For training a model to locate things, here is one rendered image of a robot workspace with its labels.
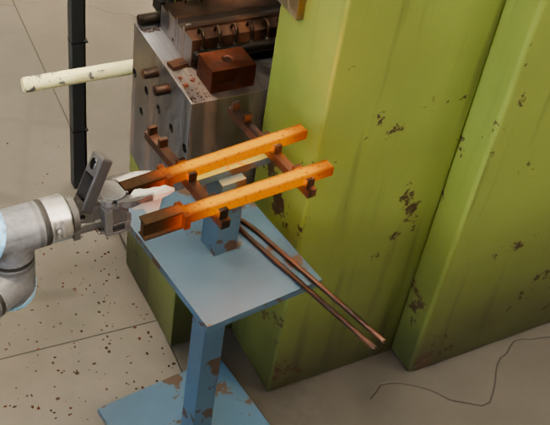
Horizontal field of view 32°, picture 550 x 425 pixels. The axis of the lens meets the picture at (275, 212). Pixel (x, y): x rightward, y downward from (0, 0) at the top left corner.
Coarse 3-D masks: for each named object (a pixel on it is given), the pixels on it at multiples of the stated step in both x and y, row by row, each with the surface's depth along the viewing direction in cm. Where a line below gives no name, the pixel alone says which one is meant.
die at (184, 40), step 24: (192, 0) 250; (216, 0) 252; (240, 0) 251; (264, 0) 253; (168, 24) 245; (192, 24) 237; (216, 24) 240; (240, 24) 242; (264, 24) 243; (192, 48) 235
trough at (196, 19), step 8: (248, 8) 247; (256, 8) 248; (264, 8) 249; (272, 8) 251; (200, 16) 241; (208, 16) 243; (216, 16) 244; (224, 16) 245; (232, 16) 246; (240, 16) 246; (184, 24) 240
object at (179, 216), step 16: (272, 176) 193; (288, 176) 194; (304, 176) 194; (320, 176) 197; (224, 192) 187; (240, 192) 188; (256, 192) 189; (272, 192) 192; (176, 208) 181; (192, 208) 183; (208, 208) 183; (144, 224) 177; (160, 224) 180; (176, 224) 182; (144, 240) 179
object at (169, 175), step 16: (288, 128) 206; (304, 128) 206; (240, 144) 199; (256, 144) 200; (272, 144) 202; (192, 160) 193; (208, 160) 194; (224, 160) 196; (240, 160) 199; (144, 176) 187; (160, 176) 188; (176, 176) 190; (128, 192) 186
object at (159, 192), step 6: (162, 186) 186; (168, 186) 186; (132, 192) 183; (138, 192) 183; (144, 192) 184; (150, 192) 184; (156, 192) 184; (162, 192) 185; (168, 192) 186; (156, 198) 184; (144, 204) 185; (150, 204) 185; (156, 204) 186; (144, 210) 186; (150, 210) 186; (156, 210) 187
